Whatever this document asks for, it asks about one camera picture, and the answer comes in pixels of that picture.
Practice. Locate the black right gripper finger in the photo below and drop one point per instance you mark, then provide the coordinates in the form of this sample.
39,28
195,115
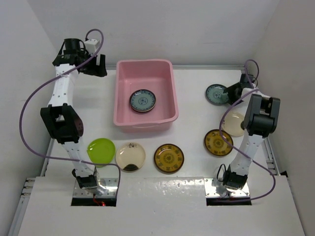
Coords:
232,97
233,88

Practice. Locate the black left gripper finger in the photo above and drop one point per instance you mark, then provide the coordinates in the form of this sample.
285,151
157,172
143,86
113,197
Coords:
102,65
93,71

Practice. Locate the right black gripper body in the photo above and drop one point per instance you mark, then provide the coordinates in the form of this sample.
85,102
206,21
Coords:
236,98

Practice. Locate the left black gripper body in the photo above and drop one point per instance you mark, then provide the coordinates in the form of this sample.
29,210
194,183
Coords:
91,65

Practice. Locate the blue floral plate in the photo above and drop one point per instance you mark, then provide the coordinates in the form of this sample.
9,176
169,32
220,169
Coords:
142,100
215,94

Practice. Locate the yellow patterned plate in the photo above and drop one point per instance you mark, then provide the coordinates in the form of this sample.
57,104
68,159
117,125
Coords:
215,144
168,158

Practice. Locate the lime green plate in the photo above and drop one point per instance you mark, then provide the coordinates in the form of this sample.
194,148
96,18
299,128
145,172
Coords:
101,151

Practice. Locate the cream plate with black spot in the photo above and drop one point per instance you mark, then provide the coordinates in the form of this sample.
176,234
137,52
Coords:
130,157

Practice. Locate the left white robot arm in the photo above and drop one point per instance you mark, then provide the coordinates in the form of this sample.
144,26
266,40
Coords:
62,122

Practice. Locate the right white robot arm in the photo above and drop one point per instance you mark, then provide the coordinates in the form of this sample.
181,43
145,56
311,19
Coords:
236,175

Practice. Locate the pink plastic bin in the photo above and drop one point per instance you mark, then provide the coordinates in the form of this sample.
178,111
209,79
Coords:
155,75

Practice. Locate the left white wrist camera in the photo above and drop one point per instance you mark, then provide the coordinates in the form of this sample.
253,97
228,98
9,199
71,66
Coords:
92,45

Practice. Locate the right aluminium frame rail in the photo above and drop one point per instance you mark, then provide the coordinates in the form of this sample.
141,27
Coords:
269,157

